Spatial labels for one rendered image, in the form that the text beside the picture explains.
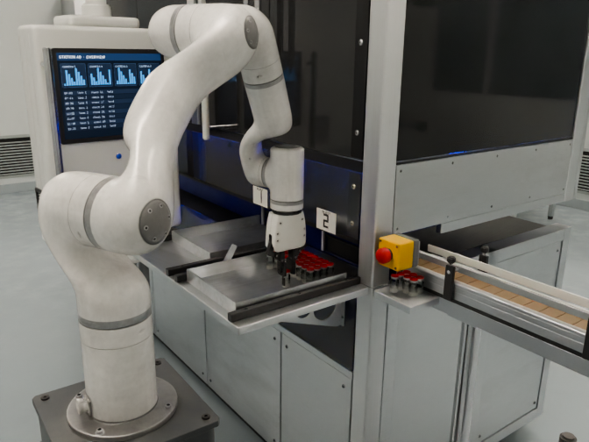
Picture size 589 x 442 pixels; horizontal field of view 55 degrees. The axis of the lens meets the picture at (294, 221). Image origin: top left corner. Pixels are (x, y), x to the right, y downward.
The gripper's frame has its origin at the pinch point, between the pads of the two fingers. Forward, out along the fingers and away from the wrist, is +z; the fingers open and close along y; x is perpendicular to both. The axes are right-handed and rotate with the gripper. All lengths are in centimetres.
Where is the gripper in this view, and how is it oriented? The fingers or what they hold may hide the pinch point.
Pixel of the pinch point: (286, 267)
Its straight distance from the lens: 148.8
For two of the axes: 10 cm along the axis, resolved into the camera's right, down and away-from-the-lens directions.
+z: -0.1, 9.6, 2.8
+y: -8.1, 1.6, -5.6
